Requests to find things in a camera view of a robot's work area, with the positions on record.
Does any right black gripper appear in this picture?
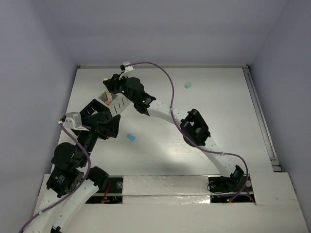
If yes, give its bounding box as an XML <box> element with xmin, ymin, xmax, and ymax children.
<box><xmin>104</xmin><ymin>72</ymin><xmax>137</xmax><ymax>103</ymax></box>

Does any blue highlighter cap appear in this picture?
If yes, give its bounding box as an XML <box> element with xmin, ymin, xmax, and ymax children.
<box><xmin>127</xmin><ymin>133</ymin><xmax>136</xmax><ymax>142</ymax></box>

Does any green highlighter cap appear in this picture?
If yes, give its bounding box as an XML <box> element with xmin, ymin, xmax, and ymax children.
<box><xmin>185</xmin><ymin>82</ymin><xmax>192</xmax><ymax>88</ymax></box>

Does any yellow highlighter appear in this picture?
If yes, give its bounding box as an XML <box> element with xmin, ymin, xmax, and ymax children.
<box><xmin>105</xmin><ymin>86</ymin><xmax>113</xmax><ymax>103</ymax></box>

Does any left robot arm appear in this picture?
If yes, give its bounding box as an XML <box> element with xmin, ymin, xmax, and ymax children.
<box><xmin>20</xmin><ymin>112</ymin><xmax>121</xmax><ymax>233</ymax></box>

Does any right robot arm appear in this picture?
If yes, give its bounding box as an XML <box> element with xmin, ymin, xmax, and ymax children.
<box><xmin>103</xmin><ymin>74</ymin><xmax>248</xmax><ymax>192</ymax></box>

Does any white slotted organizer box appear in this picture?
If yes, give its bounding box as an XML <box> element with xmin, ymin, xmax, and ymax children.
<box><xmin>97</xmin><ymin>92</ymin><xmax>131</xmax><ymax>117</ymax></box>

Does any black slotted organizer box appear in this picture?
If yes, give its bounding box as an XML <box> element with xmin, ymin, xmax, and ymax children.
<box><xmin>80</xmin><ymin>99</ymin><xmax>112</xmax><ymax>123</ymax></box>

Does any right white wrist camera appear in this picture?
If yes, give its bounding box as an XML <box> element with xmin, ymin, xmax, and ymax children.
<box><xmin>120</xmin><ymin>63</ymin><xmax>134</xmax><ymax>79</ymax></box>

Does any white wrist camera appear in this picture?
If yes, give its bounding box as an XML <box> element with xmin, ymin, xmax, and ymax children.
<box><xmin>58</xmin><ymin>112</ymin><xmax>82</xmax><ymax>130</ymax></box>
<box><xmin>120</xmin><ymin>63</ymin><xmax>134</xmax><ymax>79</ymax></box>

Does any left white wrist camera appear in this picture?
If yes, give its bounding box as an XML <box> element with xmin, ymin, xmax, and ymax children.
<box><xmin>58</xmin><ymin>112</ymin><xmax>82</xmax><ymax>130</ymax></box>

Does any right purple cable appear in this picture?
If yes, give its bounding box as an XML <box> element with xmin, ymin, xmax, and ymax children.
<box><xmin>131</xmin><ymin>62</ymin><xmax>250</xmax><ymax>203</ymax></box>

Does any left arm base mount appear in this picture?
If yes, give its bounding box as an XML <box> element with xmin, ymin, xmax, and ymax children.
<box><xmin>88</xmin><ymin>176</ymin><xmax>123</xmax><ymax>204</ymax></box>

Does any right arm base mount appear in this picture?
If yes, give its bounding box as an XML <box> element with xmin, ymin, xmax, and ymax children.
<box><xmin>207</xmin><ymin>175</ymin><xmax>255</xmax><ymax>203</ymax></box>

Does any aluminium side rail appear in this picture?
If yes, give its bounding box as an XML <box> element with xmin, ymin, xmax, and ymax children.
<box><xmin>242</xmin><ymin>66</ymin><xmax>282</xmax><ymax>172</ymax></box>

